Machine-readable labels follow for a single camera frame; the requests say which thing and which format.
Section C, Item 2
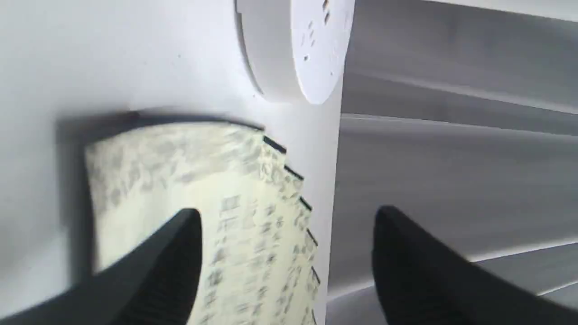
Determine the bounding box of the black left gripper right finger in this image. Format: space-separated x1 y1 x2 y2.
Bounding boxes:
373 205 578 325

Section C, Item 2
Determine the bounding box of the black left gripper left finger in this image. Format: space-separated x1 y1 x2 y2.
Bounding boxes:
1 209 202 325

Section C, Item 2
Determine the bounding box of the cream paper folding fan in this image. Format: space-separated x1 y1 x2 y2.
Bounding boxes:
84 121 321 325

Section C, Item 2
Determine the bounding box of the white desk lamp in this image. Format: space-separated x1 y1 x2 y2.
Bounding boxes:
234 0 356 106

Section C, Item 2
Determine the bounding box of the grey backdrop curtain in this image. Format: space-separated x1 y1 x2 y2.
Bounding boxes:
325 0 578 325

